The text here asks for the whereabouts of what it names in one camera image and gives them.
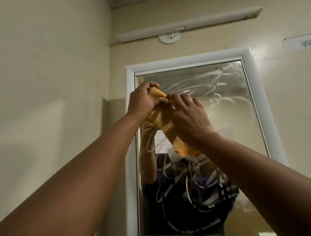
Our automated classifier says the person's left forearm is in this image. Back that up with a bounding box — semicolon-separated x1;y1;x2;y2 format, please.
0;113;144;236

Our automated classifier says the person's left hand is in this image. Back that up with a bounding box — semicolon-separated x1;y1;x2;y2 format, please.
126;80;168;122

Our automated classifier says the person's right forearm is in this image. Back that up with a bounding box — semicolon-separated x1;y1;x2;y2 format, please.
197;131;311;236

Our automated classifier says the person's right hand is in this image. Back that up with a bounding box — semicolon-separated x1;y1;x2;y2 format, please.
160;93;217;148

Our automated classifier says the white round wall fitting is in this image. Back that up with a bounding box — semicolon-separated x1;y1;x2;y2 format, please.
158;31;181;45

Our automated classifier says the orange cleaning cloth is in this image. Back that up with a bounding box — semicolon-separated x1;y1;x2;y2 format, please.
145;87;201;157

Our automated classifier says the white paper wall sign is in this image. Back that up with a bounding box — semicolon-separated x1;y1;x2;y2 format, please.
283;33;311;52

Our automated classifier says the white framed mirror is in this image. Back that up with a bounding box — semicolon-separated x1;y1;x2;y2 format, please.
125;47;288;236

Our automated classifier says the white tube light fixture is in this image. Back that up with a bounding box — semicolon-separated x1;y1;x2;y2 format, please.
116;6;264;44

